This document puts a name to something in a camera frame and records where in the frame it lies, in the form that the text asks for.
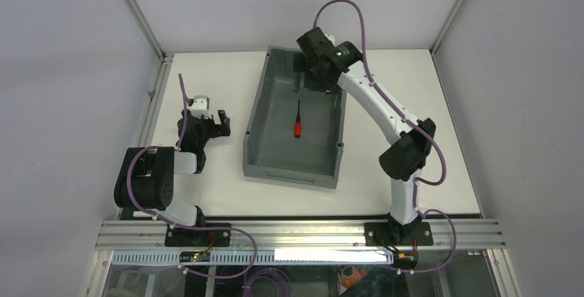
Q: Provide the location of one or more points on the orange object under table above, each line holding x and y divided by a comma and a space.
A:
350, 275

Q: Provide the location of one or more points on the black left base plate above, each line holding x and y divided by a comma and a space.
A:
218, 236

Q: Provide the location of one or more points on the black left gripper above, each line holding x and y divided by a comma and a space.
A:
213, 127

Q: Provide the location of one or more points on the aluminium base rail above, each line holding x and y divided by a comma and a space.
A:
435, 234

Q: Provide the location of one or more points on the grey plastic bin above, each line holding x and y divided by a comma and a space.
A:
270, 150

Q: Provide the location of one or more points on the red handled screwdriver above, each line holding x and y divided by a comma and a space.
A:
298, 122

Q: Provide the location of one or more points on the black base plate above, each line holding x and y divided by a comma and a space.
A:
218, 236
380, 234

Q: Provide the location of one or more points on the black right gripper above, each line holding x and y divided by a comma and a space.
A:
313, 80

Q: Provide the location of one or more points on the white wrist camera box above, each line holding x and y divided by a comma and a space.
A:
199, 107

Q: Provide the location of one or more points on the white slotted cable duct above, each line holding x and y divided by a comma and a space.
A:
244, 258

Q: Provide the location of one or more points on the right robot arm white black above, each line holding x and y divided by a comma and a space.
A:
408, 137

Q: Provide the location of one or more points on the right aluminium corner post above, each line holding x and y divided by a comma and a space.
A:
446, 26

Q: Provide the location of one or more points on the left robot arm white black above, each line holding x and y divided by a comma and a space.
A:
146, 179

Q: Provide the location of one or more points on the left aluminium corner post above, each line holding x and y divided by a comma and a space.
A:
145, 28

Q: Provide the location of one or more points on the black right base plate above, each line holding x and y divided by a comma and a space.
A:
380, 234

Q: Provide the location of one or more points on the aluminium corner post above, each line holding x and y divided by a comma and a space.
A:
145, 28
446, 26

